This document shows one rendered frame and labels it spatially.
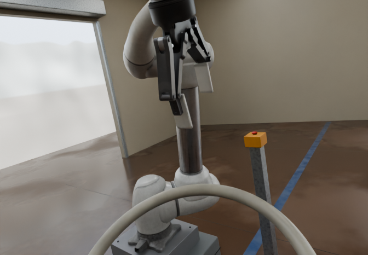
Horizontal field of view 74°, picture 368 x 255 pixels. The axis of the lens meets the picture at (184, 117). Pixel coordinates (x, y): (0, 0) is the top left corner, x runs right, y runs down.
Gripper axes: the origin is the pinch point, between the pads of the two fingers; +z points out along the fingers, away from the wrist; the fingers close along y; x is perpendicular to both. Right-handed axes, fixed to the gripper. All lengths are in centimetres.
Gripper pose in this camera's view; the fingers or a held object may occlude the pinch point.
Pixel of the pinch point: (195, 103)
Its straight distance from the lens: 50.0
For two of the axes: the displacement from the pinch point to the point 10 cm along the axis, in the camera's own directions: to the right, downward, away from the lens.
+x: 9.0, 0.1, -4.3
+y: -3.6, 5.6, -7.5
